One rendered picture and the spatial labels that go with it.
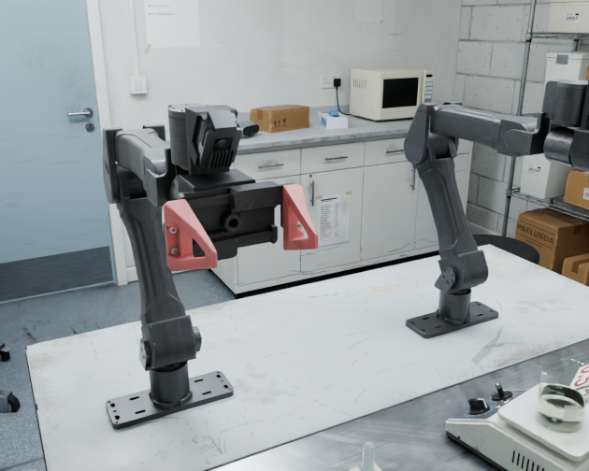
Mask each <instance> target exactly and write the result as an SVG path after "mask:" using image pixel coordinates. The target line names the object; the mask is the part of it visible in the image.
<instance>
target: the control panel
mask: <svg viewBox="0 0 589 471"><path fill-rule="evenodd" d="M527 391H528V390H511V391H504V392H512V397H510V398H507V399H508V401H503V400H500V401H493V400H492V398H491V397H492V396H493V395H494V394H496V393H497V391H494V392H491V393H490V394H488V395H486V396H485V397H483V398H482V399H484V400H485V403H486V405H488V406H490V410H488V411H487V412H484V413H482V414H478V415H470V414H469V413H468V411H469V410H470V407H466V408H465V409H463V410H461V411H460V412H458V413H456V414H455V415H453V416H451V417H450V418H449V419H475V420H486V419H488V418H490V417H492V416H493V415H495V414H496V413H497V411H498V410H499V409H500V408H501V407H503V406H505V405H506V404H507V403H508V402H510V401H512V400H513V399H515V398H516V397H518V396H520V395H521V394H523V393H525V392H527ZM496 404H500V406H498V407H495V405H496Z"/></svg>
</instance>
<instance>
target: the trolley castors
mask: <svg viewBox="0 0 589 471"><path fill-rule="evenodd" d="M9 350H12V348H9V347H5V343H2V342H0V361H2V362H6V361H7V360H9V359H10V355H9V352H8V351H9ZM20 407H21V404H20V401H19V399H18V398H17V397H16V396H15V395H13V392H5V391H2V390H1V389H0V412H9V413H10V412H17V411H18V410H19V409H20Z"/></svg>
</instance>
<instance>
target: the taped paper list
mask: <svg viewBox="0 0 589 471"><path fill-rule="evenodd" d="M350 194H352V191H350V192H346V193H340V194H333V195H327V196H322V195H319V196H316V199H318V236H319V237H318V247H319V246H323V245H329V244H335V243H339V242H345V241H349V204H350Z"/></svg>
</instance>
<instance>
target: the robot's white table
mask: <svg viewBox="0 0 589 471"><path fill-rule="evenodd" d="M478 250H483V252H484V255H485V259H486V263H487V265H488V270H489V275H488V279H487V280H486V281H485V282H484V283H483V284H480V285H478V286H477V287H473V288H471V299H470V302H473V301H479V302H481V303H483V304H485V305H487V306H488V307H490V308H492V309H494V310H496V311H497V312H499V315H498V318H497V319H495V320H491V321H486V322H483V323H480V324H476V325H473V326H469V327H467V328H463V329H460V330H457V331H453V332H450V333H447V334H444V335H438V336H435V337H431V338H422V337H421V336H419V335H417V334H416V333H414V332H413V331H412V330H410V328H408V327H407V326H406V320H407V319H411V318H414V317H418V316H422V315H424V314H428V313H432V312H435V311H436V310H437V308H438V300H439V289H437V288H435V287H434V285H435V282H436V280H437V279H438V277H439V275H440V274H441V272H440V269H439V265H438V260H440V256H439V255H438V256H434V257H429V258H424V259H421V260H416V261H412V262H407V263H403V264H396V265H391V266H386V267H383V268H378V269H374V270H369V271H366V272H361V273H356V274H352V275H348V276H344V277H339V278H331V279H328V280H324V281H319V282H314V283H310V284H306V285H301V286H297V287H293V288H288V289H284V290H279V291H275V292H271V293H263V294H258V295H255V296H250V297H246V298H241V299H237V300H233V301H229V302H224V303H220V304H216V305H211V306H207V307H200V308H195V309H190V310H186V311H185V313H186V315H190V316H191V320H192V325H193V327H195V326H197V327H198V329H199V331H200V334H201V336H202V345H201V349H200V351H199V352H197V353H196V359H193V360H190V361H188V370H189V378H193V377H196V376H200V375H204V374H206V373H210V372H214V371H222V372H223V374H224V375H225V376H226V378H227V379H228V381H229V382H230V383H231V385H232V386H233V387H234V395H233V396H231V397H227V398H224V399H222V400H218V401H215V402H211V403H208V404H204V405H202V406H199V407H193V408H189V409H186V410H183V411H180V412H177V413H173V414H170V415H167V416H163V417H161V418H157V419H154V420H151V421H145V422H142V423H139V424H136V425H132V426H129V427H125V428H122V429H119V430H116V429H113V427H112V425H111V422H110V419H109V416H108V413H107V410H106V401H108V400H110V399H113V398H117V397H121V396H125V395H127V394H131V393H137V392H141V391H145V390H147V389H150V388H151V385H150V375H149V371H145V369H144V368H143V366H142V364H141V362H140V361H139V346H140V338H142V337H143V336H142V332H141V326H142V325H141V321H135V322H131V323H126V324H122V325H118V326H113V327H109V328H105V329H101V330H96V331H92V332H88V333H83V334H79V335H72V336H68V337H63V338H58V339H53V340H50V341H45V342H41V343H36V344H34V345H32V346H28V347H27V346H26V347H25V349H26V354H25V356H26V362H27V366H28V372H29V378H30V382H31V388H32V394H33V398H34V404H35V410H36V419H37V425H38V430H39V435H40V441H41V446H42V451H43V457H44V462H45V467H46V471H209V470H211V469H214V468H217V467H220V466H223V465H225V464H230V463H232V462H235V461H238V460H241V459H244V458H247V457H250V456H252V455H254V454H257V453H260V452H263V451H266V450H271V449H274V448H276V447H278V446H281V445H284V444H287V443H290V442H293V441H296V440H298V439H301V438H304V437H306V436H309V435H314V434H317V433H320V432H322V431H325V430H328V429H331V428H333V427H336V426H339V425H341V424H344V423H347V422H350V421H355V420H358V419H360V418H363V417H365V416H368V415H371V414H374V413H377V412H380V411H383V410H385V409H387V408H390V407H395V406H398V405H401V404H404V403H407V402H409V401H412V400H414V399H417V398H420V397H423V396H426V395H428V394H431V393H436V392H439V391H441V390H444V389H447V388H450V387H452V386H455V385H458V384H461V383H464V382H467V381H469V380H472V379H474V378H479V377H482V376H485V375H488V374H491V373H494V372H495V371H498V370H501V369H504V368H507V367H510V366H513V365H516V364H520V363H522V362H525V361H528V360H531V359H534V358H537V357H539V356H542V355H545V354H548V353H550V352H553V351H556V350H560V349H563V348H566V347H569V346H572V345H575V344H577V343H580V342H583V341H585V340H588V339H589V287H587V286H585V285H583V284H580V283H579V282H577V281H574V280H572V279H570V278H566V277H564V276H561V275H559V274H557V273H555V272H553V271H551V270H549V269H546V268H544V267H542V266H539V265H537V264H533V263H531V262H528V261H527V260H525V259H523V258H521V257H518V256H516V255H514V254H511V253H509V252H507V251H504V250H502V249H499V248H497V247H495V246H492V245H490V244H489V245H484V246H480V247H478Z"/></svg>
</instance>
